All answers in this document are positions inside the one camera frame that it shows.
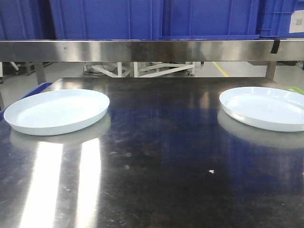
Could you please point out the light blue plate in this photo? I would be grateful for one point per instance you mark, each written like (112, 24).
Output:
(265, 108)
(57, 112)

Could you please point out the blue plastic bin right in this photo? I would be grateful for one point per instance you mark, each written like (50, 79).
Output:
(210, 19)

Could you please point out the blue plastic bin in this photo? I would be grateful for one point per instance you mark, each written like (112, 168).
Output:
(107, 19)
(26, 20)
(210, 19)

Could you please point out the blue bin beside table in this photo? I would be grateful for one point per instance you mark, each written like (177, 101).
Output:
(38, 89)

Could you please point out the blue plastic bin centre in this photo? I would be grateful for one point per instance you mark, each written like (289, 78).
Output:
(107, 19)

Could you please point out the black tape strip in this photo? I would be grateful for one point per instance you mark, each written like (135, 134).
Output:
(275, 47)

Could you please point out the blue labelled bin far right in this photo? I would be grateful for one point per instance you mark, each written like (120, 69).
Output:
(281, 19)

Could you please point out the blue plastic bin left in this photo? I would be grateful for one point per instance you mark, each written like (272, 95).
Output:
(26, 20)

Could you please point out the white metal frame cart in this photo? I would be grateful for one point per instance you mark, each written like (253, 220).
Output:
(137, 69)

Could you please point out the stainless steel shelf rail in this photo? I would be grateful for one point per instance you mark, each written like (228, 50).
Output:
(149, 51)

